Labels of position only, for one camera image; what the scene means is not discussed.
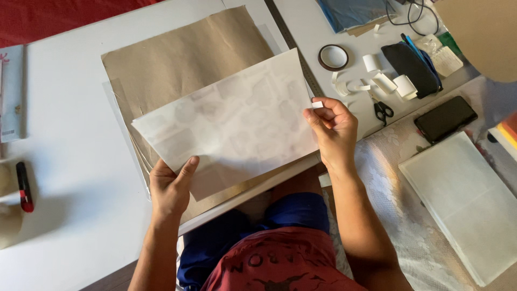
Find person's left hand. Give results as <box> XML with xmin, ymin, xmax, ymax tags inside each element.
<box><xmin>149</xmin><ymin>156</ymin><xmax>200</xmax><ymax>221</ymax></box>

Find person's right hand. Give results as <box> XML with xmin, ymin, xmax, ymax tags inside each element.
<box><xmin>303</xmin><ymin>96</ymin><xmax>359</xmax><ymax>172</ymax></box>

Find translucent white paper sheet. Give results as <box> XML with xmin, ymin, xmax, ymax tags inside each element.
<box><xmin>132</xmin><ymin>48</ymin><xmax>320</xmax><ymax>202</ymax></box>

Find curled white tape strip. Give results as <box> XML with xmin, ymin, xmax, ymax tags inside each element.
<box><xmin>331</xmin><ymin>71</ymin><xmax>353</xmax><ymax>97</ymax></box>

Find flat white tape backing piece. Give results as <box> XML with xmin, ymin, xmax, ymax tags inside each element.
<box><xmin>371</xmin><ymin>72</ymin><xmax>399</xmax><ymax>95</ymax></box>

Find brown tape roll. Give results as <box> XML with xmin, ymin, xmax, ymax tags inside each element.
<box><xmin>317</xmin><ymin>44</ymin><xmax>350</xmax><ymax>72</ymax></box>

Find small white tape roll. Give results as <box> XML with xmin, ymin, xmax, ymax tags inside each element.
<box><xmin>362</xmin><ymin>54</ymin><xmax>380</xmax><ymax>74</ymax></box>

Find person's blue shorts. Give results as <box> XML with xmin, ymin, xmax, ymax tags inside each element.
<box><xmin>176</xmin><ymin>192</ymin><xmax>331</xmax><ymax>291</ymax></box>

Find wide white tape roll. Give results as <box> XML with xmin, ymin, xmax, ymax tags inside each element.
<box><xmin>393</xmin><ymin>74</ymin><xmax>419</xmax><ymax>101</ymax></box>

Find black pencil case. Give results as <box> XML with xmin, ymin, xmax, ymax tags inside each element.
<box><xmin>380</xmin><ymin>42</ymin><xmax>443</xmax><ymax>100</ymax></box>

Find long metal ruler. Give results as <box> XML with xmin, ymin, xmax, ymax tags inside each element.
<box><xmin>264</xmin><ymin>0</ymin><xmax>326</xmax><ymax>99</ymax></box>

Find white lace cloth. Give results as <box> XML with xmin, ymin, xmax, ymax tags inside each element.
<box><xmin>318</xmin><ymin>74</ymin><xmax>517</xmax><ymax>291</ymax></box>

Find black smartphone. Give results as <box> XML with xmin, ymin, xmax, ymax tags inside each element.
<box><xmin>414</xmin><ymin>95</ymin><xmax>479</xmax><ymax>145</ymax></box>

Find brown cardboard sheets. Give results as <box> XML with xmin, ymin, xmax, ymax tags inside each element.
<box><xmin>347</xmin><ymin>16</ymin><xmax>392</xmax><ymax>38</ymax></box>

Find blue folder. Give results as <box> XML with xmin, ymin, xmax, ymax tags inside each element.
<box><xmin>316</xmin><ymin>0</ymin><xmax>399</xmax><ymax>34</ymax></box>

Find person's red printed shirt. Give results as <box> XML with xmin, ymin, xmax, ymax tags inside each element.
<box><xmin>200</xmin><ymin>226</ymin><xmax>369</xmax><ymax>291</ymax></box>

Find clear bag with white items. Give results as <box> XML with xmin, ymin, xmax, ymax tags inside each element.
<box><xmin>414</xmin><ymin>33</ymin><xmax>464</xmax><ymax>78</ymax></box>

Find brown kraft paper sheet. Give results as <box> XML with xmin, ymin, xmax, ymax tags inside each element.
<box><xmin>101</xmin><ymin>5</ymin><xmax>320</xmax><ymax>224</ymax></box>

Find white wrapped book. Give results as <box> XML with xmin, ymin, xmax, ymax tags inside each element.
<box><xmin>398</xmin><ymin>131</ymin><xmax>517</xmax><ymax>288</ymax></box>

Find red and black utility knife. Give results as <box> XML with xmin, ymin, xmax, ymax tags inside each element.
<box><xmin>15</xmin><ymin>161</ymin><xmax>35</xmax><ymax>213</ymax></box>

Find green packet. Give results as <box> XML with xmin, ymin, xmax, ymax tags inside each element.
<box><xmin>438</xmin><ymin>31</ymin><xmax>463</xmax><ymax>57</ymax></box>

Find stack of coloured books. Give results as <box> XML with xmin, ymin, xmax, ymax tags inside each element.
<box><xmin>486</xmin><ymin>112</ymin><xmax>517</xmax><ymax>163</ymax></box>

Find beige round cardboard object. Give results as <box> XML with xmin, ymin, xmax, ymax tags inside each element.
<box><xmin>434</xmin><ymin>0</ymin><xmax>517</xmax><ymax>84</ymax></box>

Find white booklet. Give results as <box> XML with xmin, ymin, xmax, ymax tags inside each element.
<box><xmin>0</xmin><ymin>44</ymin><xmax>27</xmax><ymax>144</ymax></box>

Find red cloth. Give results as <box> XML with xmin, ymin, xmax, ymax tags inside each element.
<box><xmin>0</xmin><ymin>0</ymin><xmax>163</xmax><ymax>49</ymax></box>

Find black handled scissors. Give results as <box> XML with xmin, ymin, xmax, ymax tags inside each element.
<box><xmin>368</xmin><ymin>91</ymin><xmax>395</xmax><ymax>127</ymax></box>

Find black cable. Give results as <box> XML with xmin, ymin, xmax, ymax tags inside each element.
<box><xmin>385</xmin><ymin>0</ymin><xmax>440</xmax><ymax>37</ymax></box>

